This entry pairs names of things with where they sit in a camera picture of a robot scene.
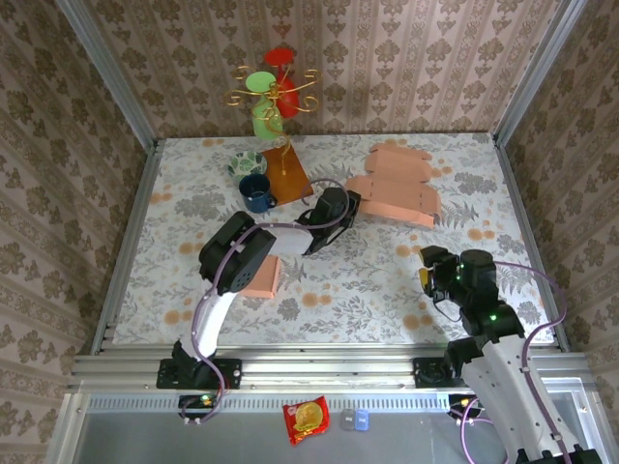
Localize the brown cardboard mailer box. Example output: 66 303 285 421
343 141 442 229
240 254 282 300

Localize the floral print table cover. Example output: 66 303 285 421
113 133 557 345

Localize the dark blue enamel mug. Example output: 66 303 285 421
238 173 280 214

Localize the green leaf print bowl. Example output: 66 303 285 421
226 150 268 181

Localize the green plastic cup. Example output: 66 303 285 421
245 71 285 141

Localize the red plastic cup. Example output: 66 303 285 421
264 46 300 120

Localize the small black controller board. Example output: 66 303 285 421
177 393 219 421
447 393 485 420

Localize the red snack packet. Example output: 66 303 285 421
282 394 331 447

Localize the grey metal shelf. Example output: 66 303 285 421
45 391 619 464

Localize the gold wire stand wooden base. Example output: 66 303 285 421
222 65 323 207

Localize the aluminium table side rail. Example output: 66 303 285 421
89 139 162 357
492 134 573 353

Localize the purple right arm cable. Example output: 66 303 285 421
454 260 570 464

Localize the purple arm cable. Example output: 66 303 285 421
181 177 350 426
454 260 570 464

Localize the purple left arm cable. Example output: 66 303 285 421
181 177 350 426

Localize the slotted grey cable duct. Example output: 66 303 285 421
81 393 454 413

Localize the aluminium frame post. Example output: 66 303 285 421
492 0 589 149
53 0 160 149

